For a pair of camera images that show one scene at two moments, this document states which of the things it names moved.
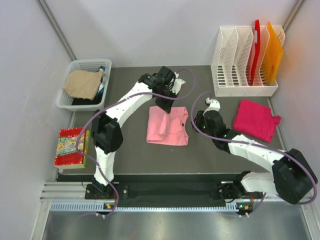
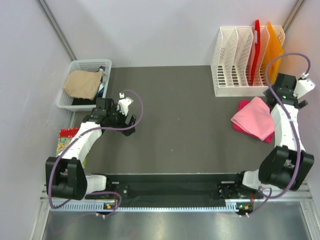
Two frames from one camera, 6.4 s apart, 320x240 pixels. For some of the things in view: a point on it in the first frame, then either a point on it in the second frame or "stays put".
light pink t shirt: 167,129 → 256,119
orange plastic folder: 273,56 stays put
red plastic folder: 257,50 stays put
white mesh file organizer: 232,62 stays put
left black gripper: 166,107 → 131,121
